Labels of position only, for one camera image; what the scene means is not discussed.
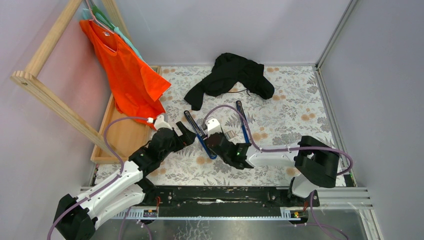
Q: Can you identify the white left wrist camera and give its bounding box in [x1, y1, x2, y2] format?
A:
[153, 113, 173, 131]

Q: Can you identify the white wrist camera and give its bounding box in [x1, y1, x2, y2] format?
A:
[153, 113, 173, 131]
[205, 117, 223, 137]

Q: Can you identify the wooden tray base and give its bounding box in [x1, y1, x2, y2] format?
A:
[90, 65, 163, 165]

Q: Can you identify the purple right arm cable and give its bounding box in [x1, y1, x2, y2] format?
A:
[201, 104, 354, 240]

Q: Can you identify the teal hanging garment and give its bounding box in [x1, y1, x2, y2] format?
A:
[82, 8, 145, 61]

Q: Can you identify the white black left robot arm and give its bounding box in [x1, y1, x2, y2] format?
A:
[47, 121, 197, 240]

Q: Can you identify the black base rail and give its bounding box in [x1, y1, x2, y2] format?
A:
[124, 185, 321, 219]

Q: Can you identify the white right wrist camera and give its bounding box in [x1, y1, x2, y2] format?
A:
[205, 117, 223, 137]

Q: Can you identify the pink clothes hanger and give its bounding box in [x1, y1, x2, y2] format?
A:
[85, 0, 119, 56]

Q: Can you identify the staple tray with staples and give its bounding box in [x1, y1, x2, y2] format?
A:
[224, 130, 236, 140]

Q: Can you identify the black crumpled garment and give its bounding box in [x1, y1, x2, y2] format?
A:
[184, 53, 275, 111]

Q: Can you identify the blue stapler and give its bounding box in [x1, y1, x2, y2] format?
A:
[183, 110, 217, 160]
[235, 100, 250, 143]

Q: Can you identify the orange t-shirt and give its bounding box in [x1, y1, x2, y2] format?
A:
[79, 20, 171, 124]

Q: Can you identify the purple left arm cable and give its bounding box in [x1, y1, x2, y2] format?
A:
[46, 116, 155, 240]

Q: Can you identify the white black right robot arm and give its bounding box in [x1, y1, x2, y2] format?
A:
[205, 133, 340, 206]

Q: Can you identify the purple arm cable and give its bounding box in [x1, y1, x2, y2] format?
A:
[46, 116, 155, 240]
[201, 104, 354, 240]

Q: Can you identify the floral tablecloth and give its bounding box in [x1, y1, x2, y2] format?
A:
[147, 66, 335, 187]

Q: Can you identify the wooden clothes rack frame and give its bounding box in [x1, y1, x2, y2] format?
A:
[9, 0, 133, 159]

